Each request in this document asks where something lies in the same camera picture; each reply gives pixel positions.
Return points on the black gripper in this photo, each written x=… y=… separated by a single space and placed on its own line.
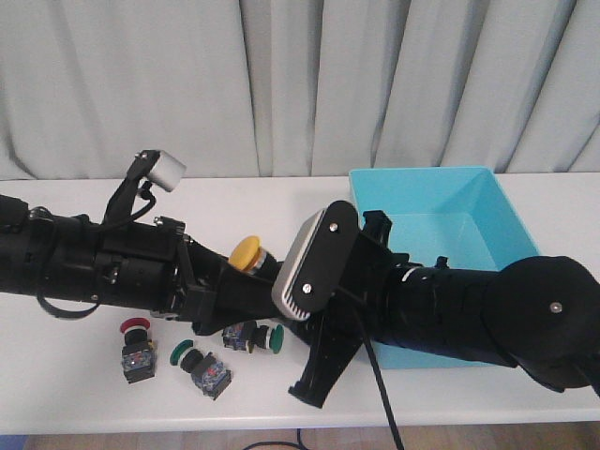
x=161 y=269
x=334 y=339

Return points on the yellow button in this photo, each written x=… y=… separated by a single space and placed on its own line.
x=250 y=257

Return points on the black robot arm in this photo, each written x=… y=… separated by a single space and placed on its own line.
x=540 y=313
x=50 y=257

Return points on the turquoise plastic box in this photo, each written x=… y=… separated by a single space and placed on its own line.
x=460 y=213

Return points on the green button centre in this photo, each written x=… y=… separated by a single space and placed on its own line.
x=246 y=336

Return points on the green button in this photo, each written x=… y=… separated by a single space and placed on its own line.
x=246 y=336
x=206 y=372

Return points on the green button front left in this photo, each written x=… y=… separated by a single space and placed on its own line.
x=206 y=372

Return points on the red button front left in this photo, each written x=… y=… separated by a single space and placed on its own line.
x=138 y=356

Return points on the grey curtain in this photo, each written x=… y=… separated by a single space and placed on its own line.
x=298 y=88

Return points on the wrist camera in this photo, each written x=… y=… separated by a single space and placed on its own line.
x=160 y=168
x=316 y=261

